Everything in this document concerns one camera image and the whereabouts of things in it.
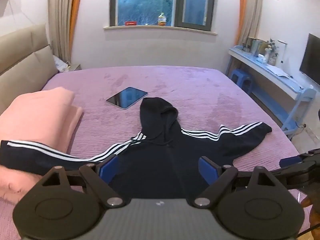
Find black hoodie with white stripes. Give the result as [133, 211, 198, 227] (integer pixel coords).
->
[1, 98, 272, 199]

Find light blue desk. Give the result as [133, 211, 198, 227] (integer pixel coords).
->
[228, 46, 316, 139]

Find tablet with dark screen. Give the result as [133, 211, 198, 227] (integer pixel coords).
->
[106, 87, 148, 109]

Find purple bed cover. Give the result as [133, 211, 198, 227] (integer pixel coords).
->
[0, 65, 300, 240]

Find folded pink blanket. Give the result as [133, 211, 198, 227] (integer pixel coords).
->
[1, 87, 83, 204]

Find blue plastic stool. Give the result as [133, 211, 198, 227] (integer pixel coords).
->
[230, 69, 254, 95]

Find black television screen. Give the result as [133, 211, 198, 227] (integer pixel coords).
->
[299, 34, 320, 85]

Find white bag beside bed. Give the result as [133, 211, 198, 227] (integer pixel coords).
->
[53, 55, 68, 72]

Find flower vase on desk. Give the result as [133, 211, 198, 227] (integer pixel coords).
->
[265, 39, 278, 66]

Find beige padded headboard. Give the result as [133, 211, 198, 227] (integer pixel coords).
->
[0, 24, 58, 112]

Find red box on windowsill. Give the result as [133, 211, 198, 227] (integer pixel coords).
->
[125, 21, 137, 26]

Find orange drink bottle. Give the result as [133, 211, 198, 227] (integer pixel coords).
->
[157, 12, 167, 26]

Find dark framed window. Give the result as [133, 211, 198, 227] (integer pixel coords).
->
[110, 0, 215, 31]

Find right beige orange curtain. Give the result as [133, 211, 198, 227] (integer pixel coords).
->
[235, 0, 263, 45]

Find beige orange curtain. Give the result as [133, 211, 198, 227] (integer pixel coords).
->
[48, 0, 80, 63]
[235, 0, 263, 45]

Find left beige orange curtain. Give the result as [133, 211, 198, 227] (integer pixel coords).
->
[48, 0, 80, 63]

